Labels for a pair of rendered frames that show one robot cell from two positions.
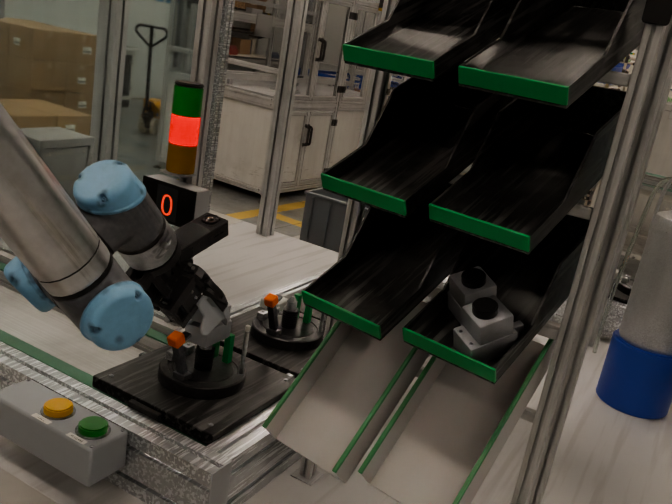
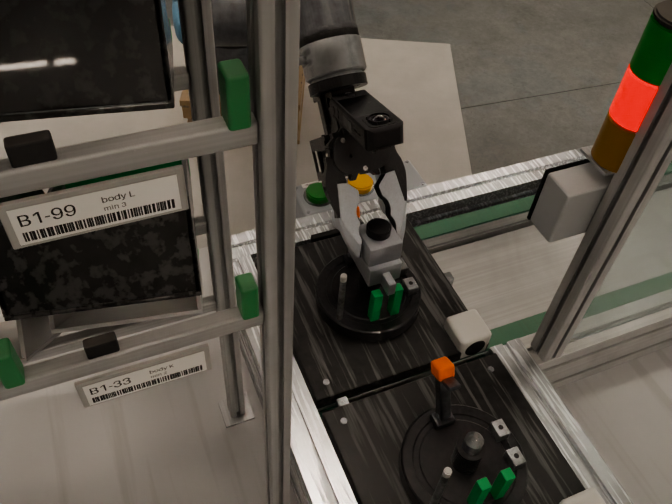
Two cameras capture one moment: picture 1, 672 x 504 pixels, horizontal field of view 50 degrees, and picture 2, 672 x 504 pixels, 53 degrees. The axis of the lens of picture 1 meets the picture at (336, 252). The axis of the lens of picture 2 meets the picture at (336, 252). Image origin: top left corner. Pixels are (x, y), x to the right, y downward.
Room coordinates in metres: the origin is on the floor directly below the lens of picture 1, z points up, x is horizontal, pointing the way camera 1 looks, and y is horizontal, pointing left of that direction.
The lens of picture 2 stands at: (1.37, -0.29, 1.68)
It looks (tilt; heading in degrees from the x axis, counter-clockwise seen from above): 48 degrees down; 127
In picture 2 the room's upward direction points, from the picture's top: 5 degrees clockwise
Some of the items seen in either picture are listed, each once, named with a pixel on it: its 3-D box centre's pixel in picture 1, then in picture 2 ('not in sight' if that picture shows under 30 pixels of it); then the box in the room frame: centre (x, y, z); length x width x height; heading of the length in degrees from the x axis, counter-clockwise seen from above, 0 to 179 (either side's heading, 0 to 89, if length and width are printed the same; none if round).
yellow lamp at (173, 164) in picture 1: (181, 157); (625, 138); (1.26, 0.30, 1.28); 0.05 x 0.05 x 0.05
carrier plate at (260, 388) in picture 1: (201, 382); (366, 302); (1.07, 0.18, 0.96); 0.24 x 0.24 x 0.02; 63
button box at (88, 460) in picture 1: (57, 429); (358, 199); (0.91, 0.35, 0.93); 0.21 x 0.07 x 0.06; 63
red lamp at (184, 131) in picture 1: (184, 129); (646, 95); (1.26, 0.30, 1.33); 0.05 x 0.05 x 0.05
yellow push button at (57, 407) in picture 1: (58, 410); (360, 185); (0.91, 0.35, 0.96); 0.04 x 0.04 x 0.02
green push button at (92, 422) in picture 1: (93, 429); (318, 195); (0.88, 0.29, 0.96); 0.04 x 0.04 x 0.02
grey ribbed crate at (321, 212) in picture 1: (382, 227); not in sight; (3.18, -0.19, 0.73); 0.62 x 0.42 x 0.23; 63
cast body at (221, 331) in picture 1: (213, 316); (379, 251); (1.08, 0.18, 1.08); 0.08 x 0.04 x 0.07; 153
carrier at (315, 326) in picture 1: (290, 314); (469, 452); (1.30, 0.07, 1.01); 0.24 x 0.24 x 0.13; 63
